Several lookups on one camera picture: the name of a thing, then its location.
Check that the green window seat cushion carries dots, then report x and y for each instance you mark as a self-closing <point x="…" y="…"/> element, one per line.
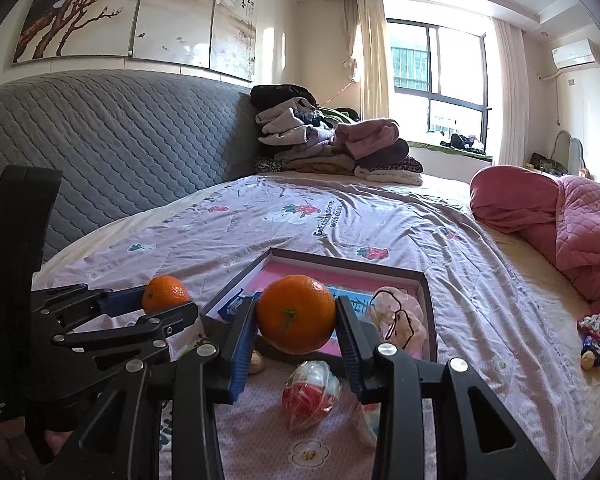
<point x="430" y="147"/>

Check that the clear ball with blue filling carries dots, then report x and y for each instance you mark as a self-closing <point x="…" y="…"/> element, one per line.
<point x="369" y="422"/>

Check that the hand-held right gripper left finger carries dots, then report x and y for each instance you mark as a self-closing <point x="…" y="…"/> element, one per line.
<point x="245" y="340"/>

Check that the white curtain tieback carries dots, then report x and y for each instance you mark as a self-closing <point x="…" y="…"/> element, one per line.
<point x="351" y="67"/>

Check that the red and white snack packet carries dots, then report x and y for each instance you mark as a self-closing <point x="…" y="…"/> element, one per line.
<point x="592" y="324"/>

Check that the flower wall painting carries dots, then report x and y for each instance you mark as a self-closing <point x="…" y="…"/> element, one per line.
<point x="130" y="15"/>

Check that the white air conditioner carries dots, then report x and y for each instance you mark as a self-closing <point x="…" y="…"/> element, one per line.
<point x="575" y="53"/>

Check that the grey quilted headboard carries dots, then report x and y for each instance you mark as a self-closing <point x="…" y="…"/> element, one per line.
<point x="130" y="135"/>

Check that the orange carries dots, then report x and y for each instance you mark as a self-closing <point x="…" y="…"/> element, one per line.
<point x="162" y="292"/>
<point x="295" y="315"/>

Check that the dark clothes on windowsill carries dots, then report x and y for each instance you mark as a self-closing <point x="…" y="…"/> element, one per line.
<point x="460" y="141"/>

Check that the clear ball with red filling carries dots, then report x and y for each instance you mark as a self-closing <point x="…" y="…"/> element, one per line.
<point x="307" y="397"/>

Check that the person's left hand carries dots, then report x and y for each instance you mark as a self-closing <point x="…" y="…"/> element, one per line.
<point x="0" y="452"/>

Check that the pink picture book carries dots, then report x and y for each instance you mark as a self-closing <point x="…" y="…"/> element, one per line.
<point x="330" y="276"/>

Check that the small toys by blanket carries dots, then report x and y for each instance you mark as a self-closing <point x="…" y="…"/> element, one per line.
<point x="592" y="345"/>

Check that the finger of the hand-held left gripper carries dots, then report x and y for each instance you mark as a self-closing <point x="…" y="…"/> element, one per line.
<point x="155" y="327"/>
<point x="122" y="302"/>

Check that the dark bag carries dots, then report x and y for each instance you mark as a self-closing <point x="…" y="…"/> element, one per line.
<point x="545" y="165"/>

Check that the pink quilted blanket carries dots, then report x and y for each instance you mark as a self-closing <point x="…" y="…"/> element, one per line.
<point x="530" y="270"/>

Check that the beige curtain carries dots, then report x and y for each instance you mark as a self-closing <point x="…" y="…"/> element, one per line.
<point x="372" y="50"/>
<point x="507" y="100"/>

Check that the pile of folded clothes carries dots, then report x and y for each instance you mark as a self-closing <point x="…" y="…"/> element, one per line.
<point x="330" y="155"/>

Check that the blue snack packet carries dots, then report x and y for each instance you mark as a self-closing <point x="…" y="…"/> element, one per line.
<point x="232" y="307"/>

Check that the air conditioner pipe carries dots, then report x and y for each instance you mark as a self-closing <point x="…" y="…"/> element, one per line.
<point x="556" y="100"/>

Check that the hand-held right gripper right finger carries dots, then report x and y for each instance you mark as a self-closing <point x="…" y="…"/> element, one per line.
<point x="347" y="340"/>

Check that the brown cardboard box tray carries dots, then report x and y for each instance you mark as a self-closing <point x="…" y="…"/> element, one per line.
<point x="430" y="320"/>

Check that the window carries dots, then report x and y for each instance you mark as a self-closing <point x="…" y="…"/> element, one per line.
<point x="410" y="55"/>

